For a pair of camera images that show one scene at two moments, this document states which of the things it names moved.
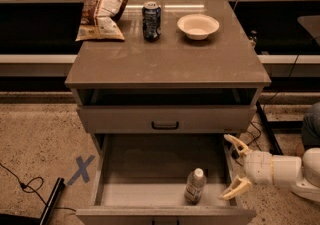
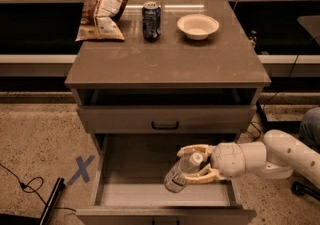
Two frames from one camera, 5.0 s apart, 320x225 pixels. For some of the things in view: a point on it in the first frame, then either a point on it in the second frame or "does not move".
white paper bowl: (197, 26) does not move
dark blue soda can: (151, 21) does not move
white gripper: (258, 167) → (225, 161)
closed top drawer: (167, 119) does not move
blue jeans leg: (310, 131) does not move
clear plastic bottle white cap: (195, 186) → (175, 180)
